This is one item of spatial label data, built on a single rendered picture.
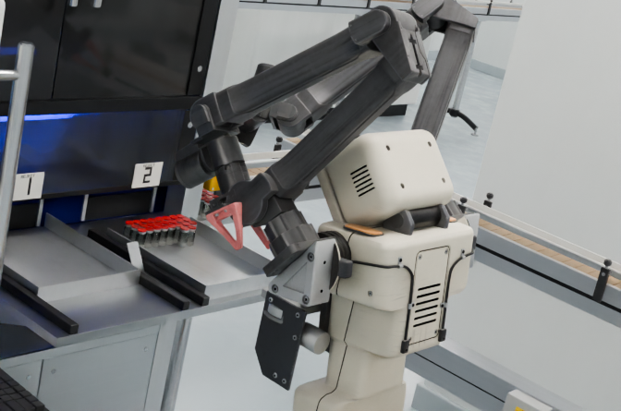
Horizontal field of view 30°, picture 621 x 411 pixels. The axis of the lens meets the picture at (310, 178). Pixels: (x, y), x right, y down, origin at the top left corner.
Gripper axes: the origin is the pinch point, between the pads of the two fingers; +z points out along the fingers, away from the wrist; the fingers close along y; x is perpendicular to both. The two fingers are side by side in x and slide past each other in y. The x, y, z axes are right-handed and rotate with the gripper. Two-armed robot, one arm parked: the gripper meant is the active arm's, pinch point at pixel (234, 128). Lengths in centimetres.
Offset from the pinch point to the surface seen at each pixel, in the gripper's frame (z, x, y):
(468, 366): 57, -98, -11
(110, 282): -1.1, 10.2, -42.7
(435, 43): 765, -271, 432
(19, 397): -31, 19, -72
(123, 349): 49, -6, -49
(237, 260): 19.5, -17.0, -22.1
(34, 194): 11.9, 31.8, -30.6
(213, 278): 9.0, -11.2, -30.5
